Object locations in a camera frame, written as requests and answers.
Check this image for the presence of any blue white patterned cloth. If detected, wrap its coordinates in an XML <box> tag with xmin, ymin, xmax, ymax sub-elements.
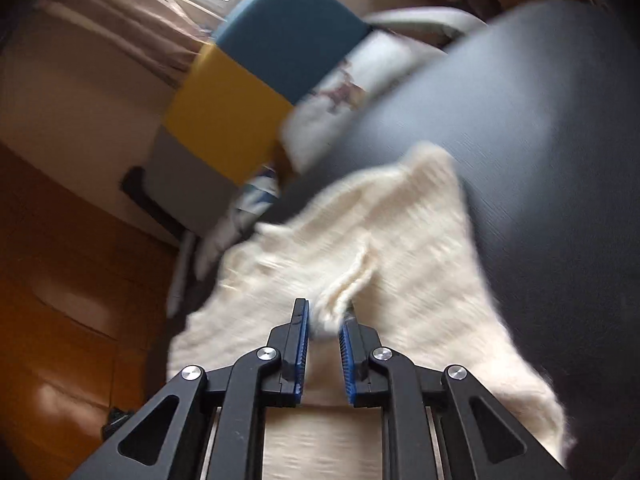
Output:
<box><xmin>167</xmin><ymin>164</ymin><xmax>281</xmax><ymax>319</ymax></box>

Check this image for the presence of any beige striped curtain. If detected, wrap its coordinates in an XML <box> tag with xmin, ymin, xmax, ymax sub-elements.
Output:
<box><xmin>36</xmin><ymin>0</ymin><xmax>209</xmax><ymax>87</ymax></box>

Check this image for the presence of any blue yellow grey chair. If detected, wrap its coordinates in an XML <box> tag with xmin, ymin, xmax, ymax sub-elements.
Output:
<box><xmin>120</xmin><ymin>0</ymin><xmax>374</xmax><ymax>246</ymax></box>

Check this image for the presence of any white deer print pillow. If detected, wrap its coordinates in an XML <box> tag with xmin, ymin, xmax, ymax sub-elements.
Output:
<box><xmin>278</xmin><ymin>8</ymin><xmax>482</xmax><ymax>172</ymax></box>

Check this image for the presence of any cream knitted sweater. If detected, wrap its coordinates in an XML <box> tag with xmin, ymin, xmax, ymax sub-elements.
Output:
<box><xmin>167</xmin><ymin>143</ymin><xmax>565</xmax><ymax>479</ymax></box>

